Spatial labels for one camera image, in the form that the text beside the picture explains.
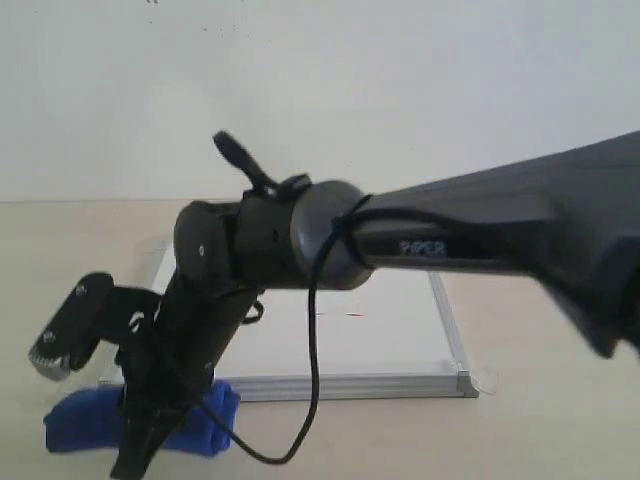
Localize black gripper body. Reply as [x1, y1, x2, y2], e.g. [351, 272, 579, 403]
[119, 273, 261, 416]

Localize blue cloth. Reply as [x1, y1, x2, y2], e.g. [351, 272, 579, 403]
[43, 385, 232, 458]

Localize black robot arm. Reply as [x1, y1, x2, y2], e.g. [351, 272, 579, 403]
[111, 131, 639, 479]

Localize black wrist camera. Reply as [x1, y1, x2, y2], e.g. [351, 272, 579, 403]
[28, 272, 161, 382]

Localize black cable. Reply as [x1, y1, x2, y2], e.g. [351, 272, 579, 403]
[149, 130, 501, 464]

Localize white whiteboard aluminium frame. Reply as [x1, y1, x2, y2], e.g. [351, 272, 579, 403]
[97, 238, 480, 403]

